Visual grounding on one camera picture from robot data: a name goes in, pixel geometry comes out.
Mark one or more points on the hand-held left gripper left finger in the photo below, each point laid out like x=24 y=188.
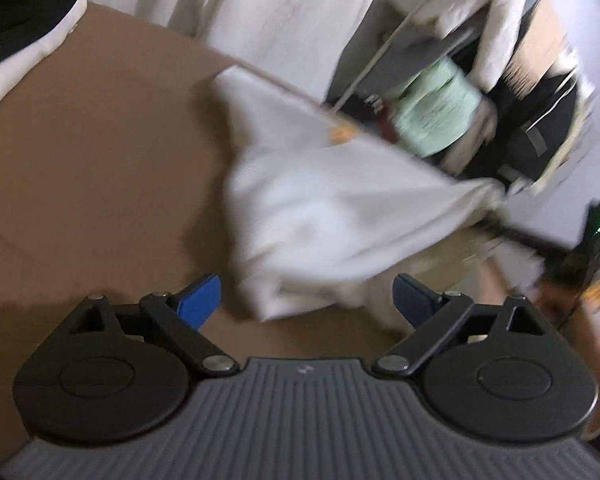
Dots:
x=199 y=300

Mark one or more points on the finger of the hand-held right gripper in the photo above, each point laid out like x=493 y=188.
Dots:
x=530 y=242

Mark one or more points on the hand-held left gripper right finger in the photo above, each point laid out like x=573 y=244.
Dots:
x=411 y=300

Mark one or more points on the white cardigan with green trim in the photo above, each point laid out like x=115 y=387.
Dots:
x=330 y=200

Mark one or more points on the black hanging clothes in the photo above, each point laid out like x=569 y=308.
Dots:
x=540 y=125

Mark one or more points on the dark and red clothes pile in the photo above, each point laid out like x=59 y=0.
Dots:
x=380 y=115

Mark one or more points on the green quilted jacket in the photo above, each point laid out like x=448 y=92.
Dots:
x=435 y=105

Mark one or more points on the white hanging garment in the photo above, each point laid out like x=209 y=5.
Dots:
x=500 y=15

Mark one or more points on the white rack pole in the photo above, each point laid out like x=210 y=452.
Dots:
x=365 y=72

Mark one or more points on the white folded garment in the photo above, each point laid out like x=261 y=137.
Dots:
x=24 y=67

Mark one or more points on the white plush robe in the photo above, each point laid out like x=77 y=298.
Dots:
x=255 y=10

